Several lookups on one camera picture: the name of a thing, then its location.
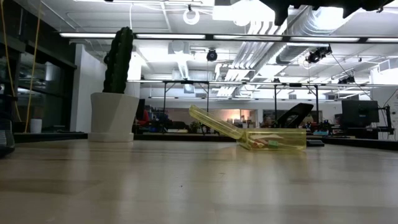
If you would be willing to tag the black computer monitor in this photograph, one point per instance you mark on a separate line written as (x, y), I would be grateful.
(360, 111)

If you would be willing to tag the black ceiling-mounted device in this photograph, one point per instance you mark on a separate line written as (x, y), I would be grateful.
(317, 55)

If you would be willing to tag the black crossbar with light strips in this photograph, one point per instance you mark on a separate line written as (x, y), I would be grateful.
(210, 37)

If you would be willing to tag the black hanging camera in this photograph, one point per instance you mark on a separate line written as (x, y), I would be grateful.
(212, 55)

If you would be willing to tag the black workbench frame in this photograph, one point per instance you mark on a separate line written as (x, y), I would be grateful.
(186, 82)
(295, 85)

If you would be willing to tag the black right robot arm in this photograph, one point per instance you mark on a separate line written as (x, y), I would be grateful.
(351, 4)

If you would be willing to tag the person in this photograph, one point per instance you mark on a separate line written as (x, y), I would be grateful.
(144, 118)

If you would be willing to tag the tall green cactus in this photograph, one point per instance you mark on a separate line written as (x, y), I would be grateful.
(118, 62)

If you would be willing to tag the black angled stand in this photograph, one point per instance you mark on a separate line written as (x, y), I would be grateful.
(295, 115)

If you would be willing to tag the white cup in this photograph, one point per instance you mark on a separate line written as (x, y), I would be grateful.
(36, 126)

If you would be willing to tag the orange eraser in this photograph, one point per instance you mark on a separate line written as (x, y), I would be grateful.
(258, 145)

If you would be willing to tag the yellow transparent pencil case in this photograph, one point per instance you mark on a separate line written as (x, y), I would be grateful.
(214, 121)

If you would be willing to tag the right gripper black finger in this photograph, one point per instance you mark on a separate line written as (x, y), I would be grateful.
(281, 15)

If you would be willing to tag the black desk calculator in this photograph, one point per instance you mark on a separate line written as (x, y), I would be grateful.
(6, 140)

